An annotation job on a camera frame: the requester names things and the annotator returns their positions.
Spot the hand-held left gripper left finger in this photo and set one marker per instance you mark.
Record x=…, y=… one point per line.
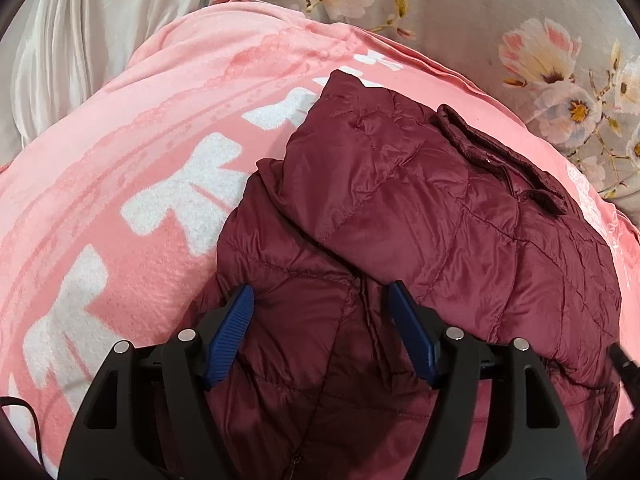
x=230, y=335

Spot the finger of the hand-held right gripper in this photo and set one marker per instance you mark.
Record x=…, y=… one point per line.
x=622, y=360

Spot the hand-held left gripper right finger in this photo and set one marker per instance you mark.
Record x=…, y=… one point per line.
x=412, y=335

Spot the maroon quilted puffer jacket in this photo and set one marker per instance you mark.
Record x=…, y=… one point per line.
x=425, y=220

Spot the pink blanket with white print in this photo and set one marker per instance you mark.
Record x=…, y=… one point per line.
x=125, y=185

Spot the grey floral bed sheet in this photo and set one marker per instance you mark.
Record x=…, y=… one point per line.
x=475, y=15

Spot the white satin curtain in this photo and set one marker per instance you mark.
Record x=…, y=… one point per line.
x=75, y=45

